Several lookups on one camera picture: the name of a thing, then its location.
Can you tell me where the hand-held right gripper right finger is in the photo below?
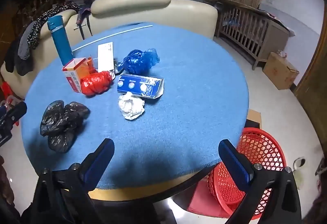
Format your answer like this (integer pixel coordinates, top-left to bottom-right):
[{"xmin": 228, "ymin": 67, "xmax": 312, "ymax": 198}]
[{"xmin": 218, "ymin": 139, "xmax": 303, "ymax": 224}]

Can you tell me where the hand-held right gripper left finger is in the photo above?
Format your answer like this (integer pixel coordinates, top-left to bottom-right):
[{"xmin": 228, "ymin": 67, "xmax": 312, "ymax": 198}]
[{"xmin": 33, "ymin": 138, "xmax": 115, "ymax": 224}]

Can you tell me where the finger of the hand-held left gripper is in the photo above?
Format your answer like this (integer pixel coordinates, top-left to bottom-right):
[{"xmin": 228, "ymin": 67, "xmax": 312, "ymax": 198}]
[
  {"xmin": 0, "ymin": 127, "xmax": 14, "ymax": 147},
  {"xmin": 0, "ymin": 101, "xmax": 27, "ymax": 129}
]

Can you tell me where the red plastic basket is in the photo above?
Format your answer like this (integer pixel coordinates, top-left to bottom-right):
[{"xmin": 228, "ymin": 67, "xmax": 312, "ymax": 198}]
[{"xmin": 207, "ymin": 127, "xmax": 287, "ymax": 221}]

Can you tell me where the black plastic bag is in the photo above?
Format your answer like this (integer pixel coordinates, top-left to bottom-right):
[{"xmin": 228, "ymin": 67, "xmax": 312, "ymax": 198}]
[{"xmin": 40, "ymin": 100, "xmax": 90, "ymax": 153}]

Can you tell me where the white tissue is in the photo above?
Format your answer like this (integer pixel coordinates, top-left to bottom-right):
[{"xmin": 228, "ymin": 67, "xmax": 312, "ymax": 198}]
[{"xmin": 118, "ymin": 92, "xmax": 146, "ymax": 120}]

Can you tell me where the orange white medicine box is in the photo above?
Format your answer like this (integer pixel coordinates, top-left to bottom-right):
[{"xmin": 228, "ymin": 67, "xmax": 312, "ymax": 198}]
[{"xmin": 62, "ymin": 57, "xmax": 88, "ymax": 93}]

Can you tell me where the red plastic bag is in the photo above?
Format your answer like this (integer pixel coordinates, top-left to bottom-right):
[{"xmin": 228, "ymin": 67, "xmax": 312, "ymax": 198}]
[{"xmin": 80, "ymin": 71, "xmax": 113, "ymax": 96}]

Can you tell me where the blue carton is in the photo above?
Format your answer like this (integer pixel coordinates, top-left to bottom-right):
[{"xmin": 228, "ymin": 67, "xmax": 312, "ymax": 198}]
[{"xmin": 117, "ymin": 74, "xmax": 164, "ymax": 100}]

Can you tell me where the orange snack packet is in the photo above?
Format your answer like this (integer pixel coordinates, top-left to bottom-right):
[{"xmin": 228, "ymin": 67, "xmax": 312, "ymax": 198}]
[{"xmin": 86, "ymin": 57, "xmax": 99, "ymax": 74}]

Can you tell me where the white paper card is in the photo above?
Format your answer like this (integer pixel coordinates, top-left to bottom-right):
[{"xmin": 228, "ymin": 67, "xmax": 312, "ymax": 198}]
[{"xmin": 97, "ymin": 41, "xmax": 115, "ymax": 72}]

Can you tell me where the blue plastic bag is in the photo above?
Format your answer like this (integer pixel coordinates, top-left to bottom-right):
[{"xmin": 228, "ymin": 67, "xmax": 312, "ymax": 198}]
[{"xmin": 123, "ymin": 48, "xmax": 160, "ymax": 74}]

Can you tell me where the red folding stool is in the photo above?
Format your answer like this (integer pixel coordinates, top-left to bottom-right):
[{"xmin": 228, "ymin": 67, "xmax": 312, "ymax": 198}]
[{"xmin": 0, "ymin": 81, "xmax": 21, "ymax": 127}]

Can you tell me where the round wooden table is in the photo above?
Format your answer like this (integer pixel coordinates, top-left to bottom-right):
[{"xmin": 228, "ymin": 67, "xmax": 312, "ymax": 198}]
[{"xmin": 87, "ymin": 160, "xmax": 225, "ymax": 205}]

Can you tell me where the white slipper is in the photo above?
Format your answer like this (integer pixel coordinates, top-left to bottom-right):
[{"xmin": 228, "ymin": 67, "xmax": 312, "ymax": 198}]
[{"xmin": 292, "ymin": 156, "xmax": 306, "ymax": 171}]

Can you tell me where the grey cloth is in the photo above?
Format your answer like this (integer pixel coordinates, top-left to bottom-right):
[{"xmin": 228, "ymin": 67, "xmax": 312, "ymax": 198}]
[{"xmin": 15, "ymin": 21, "xmax": 35, "ymax": 59}]

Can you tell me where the blue thermos bottle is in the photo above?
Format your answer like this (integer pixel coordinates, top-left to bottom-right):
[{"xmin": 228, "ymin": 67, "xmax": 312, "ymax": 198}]
[{"xmin": 47, "ymin": 16, "xmax": 73, "ymax": 66}]

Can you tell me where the blue silver foil wrapper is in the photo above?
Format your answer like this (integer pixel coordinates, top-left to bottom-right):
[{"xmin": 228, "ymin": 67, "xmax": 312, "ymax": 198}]
[{"xmin": 112, "ymin": 60, "xmax": 125, "ymax": 75}]

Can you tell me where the black dotted cloth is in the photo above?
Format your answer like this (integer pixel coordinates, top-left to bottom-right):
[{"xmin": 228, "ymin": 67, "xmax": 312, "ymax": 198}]
[{"xmin": 27, "ymin": 2, "xmax": 80, "ymax": 49}]

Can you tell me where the blue tablecloth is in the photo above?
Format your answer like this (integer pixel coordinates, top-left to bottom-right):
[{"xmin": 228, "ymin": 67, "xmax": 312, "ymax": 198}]
[{"xmin": 21, "ymin": 22, "xmax": 249, "ymax": 190}]

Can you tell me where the brown cardboard box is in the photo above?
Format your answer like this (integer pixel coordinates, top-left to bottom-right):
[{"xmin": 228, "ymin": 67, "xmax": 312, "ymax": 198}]
[{"xmin": 263, "ymin": 52, "xmax": 300, "ymax": 90}]

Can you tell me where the wooden crib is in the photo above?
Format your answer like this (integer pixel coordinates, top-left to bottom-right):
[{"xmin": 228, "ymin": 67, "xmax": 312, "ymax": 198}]
[{"xmin": 216, "ymin": 0, "xmax": 290, "ymax": 71}]

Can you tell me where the thin white rod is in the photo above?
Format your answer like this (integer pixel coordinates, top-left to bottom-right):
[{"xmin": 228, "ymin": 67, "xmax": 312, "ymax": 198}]
[{"xmin": 72, "ymin": 25, "xmax": 153, "ymax": 52}]

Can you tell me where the cream leather sofa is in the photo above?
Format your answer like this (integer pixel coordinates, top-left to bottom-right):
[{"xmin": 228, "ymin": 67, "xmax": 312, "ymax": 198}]
[{"xmin": 0, "ymin": 0, "xmax": 218, "ymax": 99}]

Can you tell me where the dark bag with straps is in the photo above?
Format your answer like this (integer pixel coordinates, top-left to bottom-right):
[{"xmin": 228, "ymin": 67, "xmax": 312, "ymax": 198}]
[{"xmin": 76, "ymin": 0, "xmax": 95, "ymax": 40}]

